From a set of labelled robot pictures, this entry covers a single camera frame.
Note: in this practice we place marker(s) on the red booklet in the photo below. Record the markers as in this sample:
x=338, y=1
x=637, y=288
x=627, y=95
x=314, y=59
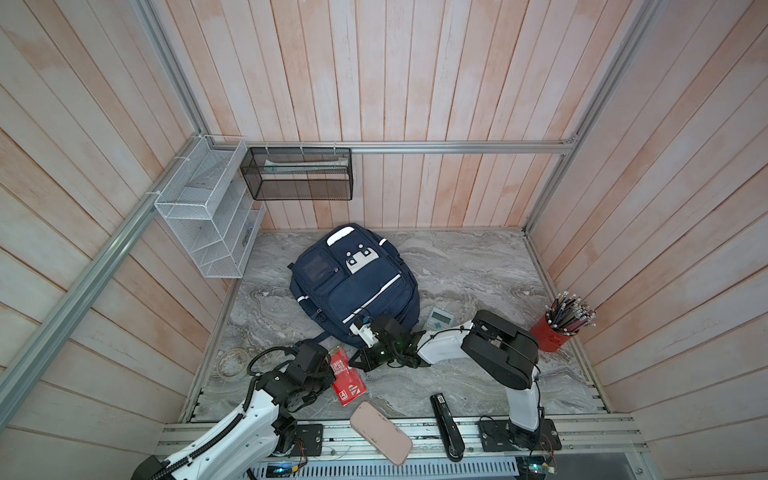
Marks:
x=348, y=384

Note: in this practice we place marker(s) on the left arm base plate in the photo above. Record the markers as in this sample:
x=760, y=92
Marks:
x=301, y=440

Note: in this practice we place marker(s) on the white wire mesh shelf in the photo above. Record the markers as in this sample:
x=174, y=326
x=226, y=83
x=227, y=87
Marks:
x=207, y=205

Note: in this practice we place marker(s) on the black mesh wall basket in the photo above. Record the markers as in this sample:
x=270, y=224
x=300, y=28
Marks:
x=299, y=173

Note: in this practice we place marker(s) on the black stapler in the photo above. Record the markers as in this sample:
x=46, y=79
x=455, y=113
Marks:
x=449, y=431

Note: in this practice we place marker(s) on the clear tape roll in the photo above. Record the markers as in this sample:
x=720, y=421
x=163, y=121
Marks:
x=232, y=364

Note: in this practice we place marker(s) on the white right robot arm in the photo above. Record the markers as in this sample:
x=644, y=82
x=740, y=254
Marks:
x=507, y=352

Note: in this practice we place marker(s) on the navy blue backpack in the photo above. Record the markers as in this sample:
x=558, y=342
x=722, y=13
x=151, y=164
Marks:
x=352, y=274

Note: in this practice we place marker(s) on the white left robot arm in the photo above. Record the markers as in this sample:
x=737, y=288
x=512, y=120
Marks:
x=248, y=434

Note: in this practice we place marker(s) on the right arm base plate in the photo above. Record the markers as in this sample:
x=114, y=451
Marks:
x=504, y=436

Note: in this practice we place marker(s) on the red pencil holder with pencils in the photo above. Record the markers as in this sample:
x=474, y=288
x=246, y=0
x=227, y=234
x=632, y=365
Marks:
x=561, y=321

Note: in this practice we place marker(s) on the pink pencil case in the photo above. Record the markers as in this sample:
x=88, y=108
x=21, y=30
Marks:
x=385, y=436

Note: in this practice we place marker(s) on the light blue calculator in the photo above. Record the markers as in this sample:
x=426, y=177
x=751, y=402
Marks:
x=438, y=319

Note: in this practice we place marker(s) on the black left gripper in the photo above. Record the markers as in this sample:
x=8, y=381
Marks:
x=328, y=381

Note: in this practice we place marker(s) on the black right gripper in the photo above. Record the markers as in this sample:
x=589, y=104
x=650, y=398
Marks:
x=366, y=362

